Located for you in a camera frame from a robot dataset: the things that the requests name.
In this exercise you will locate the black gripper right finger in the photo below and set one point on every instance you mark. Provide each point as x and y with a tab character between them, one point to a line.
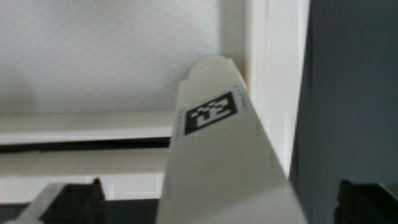
366	203

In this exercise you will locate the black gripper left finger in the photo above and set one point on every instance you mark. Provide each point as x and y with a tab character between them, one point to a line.
68	204

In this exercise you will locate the white desk top tray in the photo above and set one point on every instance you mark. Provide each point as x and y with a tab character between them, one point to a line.
95	58

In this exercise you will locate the white front fence bar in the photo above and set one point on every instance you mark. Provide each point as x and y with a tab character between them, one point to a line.
127	168

